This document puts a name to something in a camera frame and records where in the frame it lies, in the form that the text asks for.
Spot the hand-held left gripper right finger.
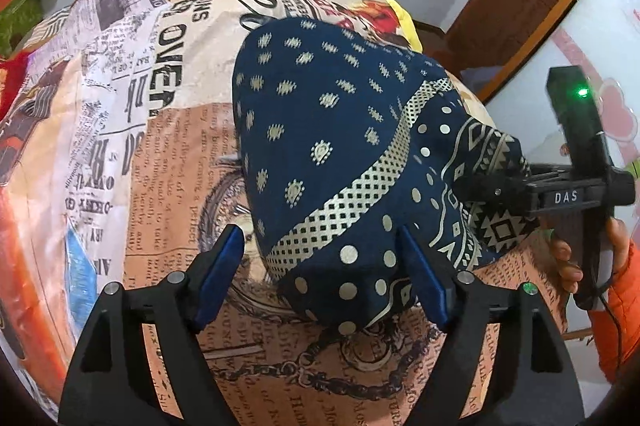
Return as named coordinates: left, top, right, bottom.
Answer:
left=396, top=225, right=585, bottom=426

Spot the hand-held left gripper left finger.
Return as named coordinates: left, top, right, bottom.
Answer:
left=57, top=224, right=245, bottom=426

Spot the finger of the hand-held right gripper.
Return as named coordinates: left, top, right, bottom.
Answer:
left=452, top=173, right=529, bottom=208

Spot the navy patterned hoodie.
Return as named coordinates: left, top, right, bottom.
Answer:
left=232, top=17, right=542, bottom=337

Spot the person's right hand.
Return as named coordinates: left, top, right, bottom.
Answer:
left=551, top=217, right=633, bottom=296

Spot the white cabinet with pink print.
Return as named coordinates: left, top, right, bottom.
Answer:
left=484, top=0, right=640, bottom=187

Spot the newspaper print blanket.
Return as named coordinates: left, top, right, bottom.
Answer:
left=0, top=0, right=571, bottom=426

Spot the yellow cloth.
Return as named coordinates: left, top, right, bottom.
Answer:
left=381, top=0, right=417, bottom=50

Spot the red plush toy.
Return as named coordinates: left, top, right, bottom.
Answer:
left=0, top=55, right=32, bottom=109

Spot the green patterned cloth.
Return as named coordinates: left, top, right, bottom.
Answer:
left=0, top=0, right=45, bottom=58

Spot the dark wooden bed frame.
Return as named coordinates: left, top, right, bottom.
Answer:
left=414, top=20, right=448, bottom=54

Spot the black cable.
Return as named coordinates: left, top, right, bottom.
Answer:
left=596, top=226, right=627, bottom=373

